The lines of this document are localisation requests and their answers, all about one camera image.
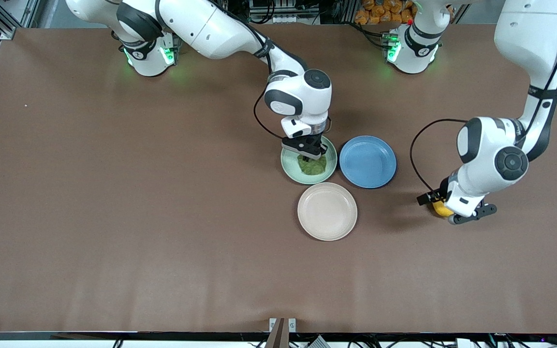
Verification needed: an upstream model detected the blue plate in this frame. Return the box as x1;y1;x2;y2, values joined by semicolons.
339;135;397;189

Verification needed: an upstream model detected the aluminium frame post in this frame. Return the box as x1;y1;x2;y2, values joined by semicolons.
0;0;35;40

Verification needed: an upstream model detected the electronics box with cables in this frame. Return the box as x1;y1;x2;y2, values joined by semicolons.
249;0;322;25

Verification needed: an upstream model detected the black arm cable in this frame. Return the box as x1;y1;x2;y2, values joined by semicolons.
253;29;286;141
409;0;557;199

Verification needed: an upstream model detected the yellow lemon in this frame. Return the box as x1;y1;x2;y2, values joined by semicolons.
432;199;454;218

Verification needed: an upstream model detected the silver metal bracket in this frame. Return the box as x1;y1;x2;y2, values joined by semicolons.
269;318;296;333

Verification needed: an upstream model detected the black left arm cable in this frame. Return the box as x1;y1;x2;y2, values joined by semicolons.
409;0;557;199

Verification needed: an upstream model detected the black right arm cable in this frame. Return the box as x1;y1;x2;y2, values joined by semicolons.
253;29;286;141

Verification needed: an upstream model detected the green lettuce leaf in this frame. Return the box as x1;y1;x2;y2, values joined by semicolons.
297;150;327;176

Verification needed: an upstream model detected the light green plate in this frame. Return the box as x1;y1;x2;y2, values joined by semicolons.
280;135;338;185

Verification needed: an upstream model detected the beige plate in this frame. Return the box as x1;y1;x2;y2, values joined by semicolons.
297;182;358;241

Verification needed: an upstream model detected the bag of orange snacks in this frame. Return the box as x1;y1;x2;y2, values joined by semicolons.
354;0;453;26

